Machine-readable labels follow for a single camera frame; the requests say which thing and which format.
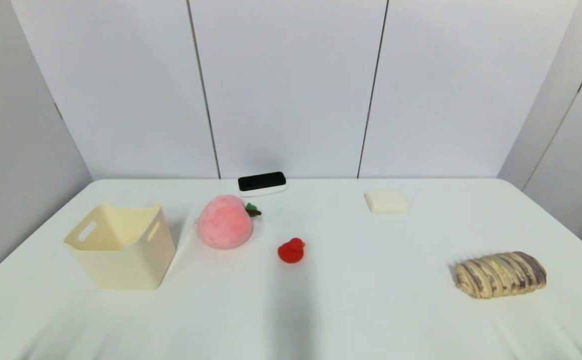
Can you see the striped brown bread loaf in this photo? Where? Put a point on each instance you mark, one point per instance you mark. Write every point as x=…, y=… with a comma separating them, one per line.
x=501, y=274

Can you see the cream rectangular block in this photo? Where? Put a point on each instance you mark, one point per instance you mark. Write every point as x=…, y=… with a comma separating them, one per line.
x=386, y=201

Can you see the red rubber duck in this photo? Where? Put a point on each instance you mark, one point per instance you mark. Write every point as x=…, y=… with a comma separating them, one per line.
x=290, y=251

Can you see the pink plush peach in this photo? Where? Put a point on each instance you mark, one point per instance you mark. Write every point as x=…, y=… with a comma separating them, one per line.
x=223, y=224

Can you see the black device on white base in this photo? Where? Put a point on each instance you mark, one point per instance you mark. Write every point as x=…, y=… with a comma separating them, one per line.
x=261, y=181

